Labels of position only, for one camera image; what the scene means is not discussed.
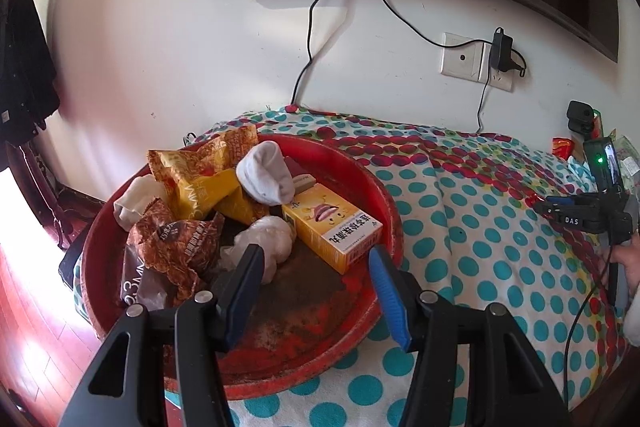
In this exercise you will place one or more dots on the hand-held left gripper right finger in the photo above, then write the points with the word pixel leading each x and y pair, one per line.
pixel 387 292

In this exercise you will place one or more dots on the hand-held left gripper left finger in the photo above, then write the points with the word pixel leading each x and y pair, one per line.
pixel 245 297

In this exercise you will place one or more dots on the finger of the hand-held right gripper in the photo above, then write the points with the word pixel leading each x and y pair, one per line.
pixel 572 199
pixel 550 209

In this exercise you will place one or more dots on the red round basin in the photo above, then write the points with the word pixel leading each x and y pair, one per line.
pixel 310 307

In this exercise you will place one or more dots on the orange medicine box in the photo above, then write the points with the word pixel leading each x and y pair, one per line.
pixel 330 227

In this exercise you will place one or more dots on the brown snack bag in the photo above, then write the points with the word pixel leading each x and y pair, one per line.
pixel 170 242

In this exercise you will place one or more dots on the yellow snack bag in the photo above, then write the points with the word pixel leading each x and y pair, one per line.
pixel 205 194

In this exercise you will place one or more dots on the white sock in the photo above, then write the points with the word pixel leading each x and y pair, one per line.
pixel 265 177
pixel 132 204

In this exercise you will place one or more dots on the red and white box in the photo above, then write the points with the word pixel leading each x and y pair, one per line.
pixel 302 181

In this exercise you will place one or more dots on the person's right hand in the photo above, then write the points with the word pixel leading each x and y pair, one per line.
pixel 631 259

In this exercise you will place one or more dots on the large clear plastic bag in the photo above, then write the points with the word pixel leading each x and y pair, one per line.
pixel 627 162

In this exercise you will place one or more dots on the red foil packet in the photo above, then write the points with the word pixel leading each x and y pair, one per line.
pixel 562 147

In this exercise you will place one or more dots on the polka dot cloth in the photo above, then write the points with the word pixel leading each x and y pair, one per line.
pixel 475 217

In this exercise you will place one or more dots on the green and red pack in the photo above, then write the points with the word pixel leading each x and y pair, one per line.
pixel 598 124

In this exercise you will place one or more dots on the black power adapter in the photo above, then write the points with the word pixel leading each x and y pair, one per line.
pixel 501 49

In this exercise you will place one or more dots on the dark hanging clothes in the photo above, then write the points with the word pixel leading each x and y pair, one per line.
pixel 25 67

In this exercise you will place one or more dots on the black clamp mount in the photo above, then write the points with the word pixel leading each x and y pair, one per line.
pixel 579 114

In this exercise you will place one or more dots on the white power wall socket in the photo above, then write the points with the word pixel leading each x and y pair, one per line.
pixel 500 82

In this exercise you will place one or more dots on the white round-hole wall socket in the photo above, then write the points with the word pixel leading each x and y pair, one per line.
pixel 460 57

